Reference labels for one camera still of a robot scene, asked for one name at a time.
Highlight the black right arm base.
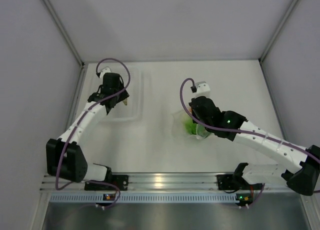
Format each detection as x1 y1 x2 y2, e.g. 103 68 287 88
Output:
216 174 251 192

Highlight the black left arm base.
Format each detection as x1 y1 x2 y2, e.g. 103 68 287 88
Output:
84 174 129 191

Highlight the aluminium front rail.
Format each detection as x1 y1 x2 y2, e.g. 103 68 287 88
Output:
39 173 293 193

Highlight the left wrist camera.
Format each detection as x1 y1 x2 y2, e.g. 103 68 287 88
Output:
96 66 112 79

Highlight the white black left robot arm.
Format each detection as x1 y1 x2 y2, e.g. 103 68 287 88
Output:
45 71 129 190

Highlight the white slotted cable duct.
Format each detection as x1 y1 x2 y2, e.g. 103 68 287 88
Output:
50 193 250 204

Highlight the green fake lettuce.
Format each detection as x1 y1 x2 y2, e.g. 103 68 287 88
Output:
182 118 198 135

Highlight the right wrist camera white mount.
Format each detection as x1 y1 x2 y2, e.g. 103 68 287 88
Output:
191 81 211 99

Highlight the clear polka dot zip bag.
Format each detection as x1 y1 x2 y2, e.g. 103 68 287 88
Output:
171 109 211 141

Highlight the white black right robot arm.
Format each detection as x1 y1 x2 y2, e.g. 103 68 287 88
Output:
189 96 320 196

